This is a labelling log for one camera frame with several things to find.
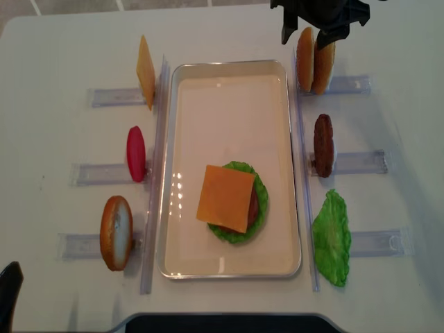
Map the black base bottom edge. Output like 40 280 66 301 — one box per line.
109 312 344 332

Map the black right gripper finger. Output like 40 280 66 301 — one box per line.
282 14 298 44

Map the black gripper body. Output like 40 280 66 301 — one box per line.
270 0 370 28

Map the clear long rail left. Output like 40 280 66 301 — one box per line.
140 57 170 295

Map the clear holder bottom left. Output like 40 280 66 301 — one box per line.
57 232 144 261

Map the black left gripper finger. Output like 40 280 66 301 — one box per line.
316 24 350 49

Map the clear holder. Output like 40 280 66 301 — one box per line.
87 88 146 108
350 228 415 257
69 164 135 187
330 150 389 176
298 73 377 96
57 232 144 261

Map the upright green lettuce leaf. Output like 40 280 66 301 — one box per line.
312 189 352 287

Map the clear holder top right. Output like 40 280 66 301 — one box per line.
298 73 377 96

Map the brown meat patty on tray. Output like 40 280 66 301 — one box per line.
219 186 259 234

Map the clear long rail right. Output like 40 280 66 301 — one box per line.
293 49 320 292

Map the bread bun slice left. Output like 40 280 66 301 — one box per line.
100 196 133 271

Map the upright orange cheese slice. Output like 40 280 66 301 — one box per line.
136 35 156 110

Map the golden bun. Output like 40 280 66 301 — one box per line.
311 42 336 95
296 27 314 92

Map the clear holder middle right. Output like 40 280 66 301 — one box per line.
330 150 389 176

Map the white rectangular tray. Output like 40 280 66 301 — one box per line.
156 60 302 279

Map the black object bottom left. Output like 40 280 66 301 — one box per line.
0 262 24 332

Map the clear holder bottom right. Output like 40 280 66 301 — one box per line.
350 228 415 257

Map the upright brown meat patty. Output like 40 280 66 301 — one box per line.
314 114 334 178

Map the orange cheese slice on tray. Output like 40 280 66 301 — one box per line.
196 165 255 234

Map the clear holder top left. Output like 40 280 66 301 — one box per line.
87 88 146 108

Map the clear long rail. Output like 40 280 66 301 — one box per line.
140 57 170 295
293 49 320 292

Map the red tomato slice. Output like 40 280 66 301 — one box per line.
126 126 146 182

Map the green lettuce leaf on tray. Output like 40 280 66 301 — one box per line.
207 161 269 244

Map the clear holder middle left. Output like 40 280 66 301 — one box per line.
69 164 135 187

